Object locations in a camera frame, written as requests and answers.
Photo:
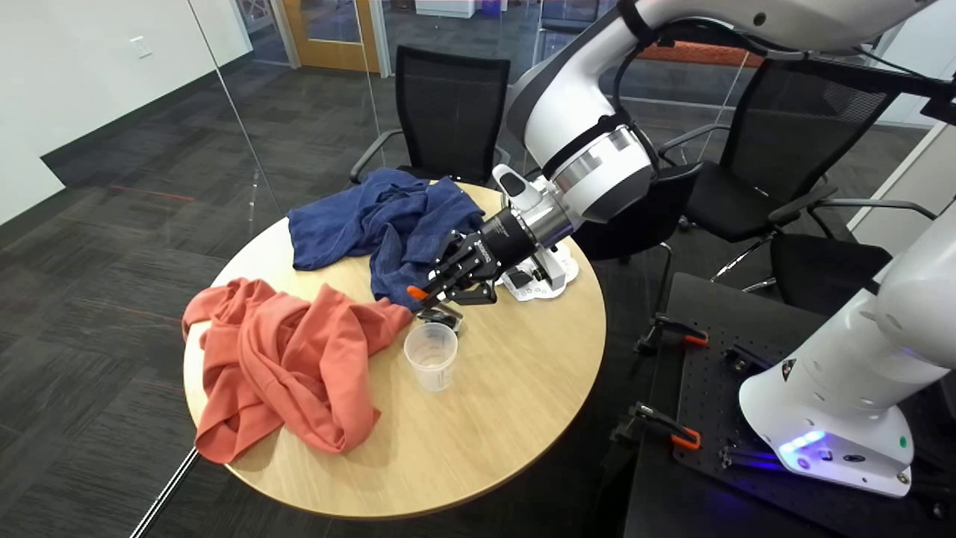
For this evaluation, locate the orange cloth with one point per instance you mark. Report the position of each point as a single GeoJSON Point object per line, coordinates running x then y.
{"type": "Point", "coordinates": [279, 369]}

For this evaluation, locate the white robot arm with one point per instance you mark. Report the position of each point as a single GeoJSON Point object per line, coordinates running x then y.
{"type": "Point", "coordinates": [847, 379]}

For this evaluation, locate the small black binder clip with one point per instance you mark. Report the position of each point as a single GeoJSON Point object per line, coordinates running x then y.
{"type": "Point", "coordinates": [443, 318]}

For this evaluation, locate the black armrest office chair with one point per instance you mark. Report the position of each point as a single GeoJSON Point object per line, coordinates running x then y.
{"type": "Point", "coordinates": [796, 138]}

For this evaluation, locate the blue cloth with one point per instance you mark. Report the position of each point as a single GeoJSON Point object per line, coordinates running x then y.
{"type": "Point", "coordinates": [376, 219]}

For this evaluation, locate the wooden glass door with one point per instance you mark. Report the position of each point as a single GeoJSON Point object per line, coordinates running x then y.
{"type": "Point", "coordinates": [294, 31]}

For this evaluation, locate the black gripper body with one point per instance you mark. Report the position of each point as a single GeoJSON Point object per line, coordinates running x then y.
{"type": "Point", "coordinates": [509, 243]}

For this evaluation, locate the orange bench seat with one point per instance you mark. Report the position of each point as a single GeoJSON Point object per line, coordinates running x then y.
{"type": "Point", "coordinates": [697, 55]}

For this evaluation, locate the clear plastic cup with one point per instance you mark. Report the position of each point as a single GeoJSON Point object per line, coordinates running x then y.
{"type": "Point", "coordinates": [430, 361]}

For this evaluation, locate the black mesh office chair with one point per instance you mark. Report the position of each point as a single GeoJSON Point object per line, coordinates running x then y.
{"type": "Point", "coordinates": [448, 109]}

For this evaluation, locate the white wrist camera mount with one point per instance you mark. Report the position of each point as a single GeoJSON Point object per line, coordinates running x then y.
{"type": "Point", "coordinates": [509, 185]}

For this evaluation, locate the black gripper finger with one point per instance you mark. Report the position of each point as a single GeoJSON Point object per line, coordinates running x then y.
{"type": "Point", "coordinates": [454, 262]}
{"type": "Point", "coordinates": [475, 289]}

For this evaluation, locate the orange black clamp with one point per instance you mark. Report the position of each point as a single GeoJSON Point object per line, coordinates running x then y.
{"type": "Point", "coordinates": [671, 436]}
{"type": "Point", "coordinates": [682, 337]}

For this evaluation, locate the black robot stand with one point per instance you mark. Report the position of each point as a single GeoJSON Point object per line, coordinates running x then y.
{"type": "Point", "coordinates": [717, 398]}

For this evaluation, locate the black upholstered chair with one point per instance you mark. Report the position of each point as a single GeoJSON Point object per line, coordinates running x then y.
{"type": "Point", "coordinates": [824, 271]}

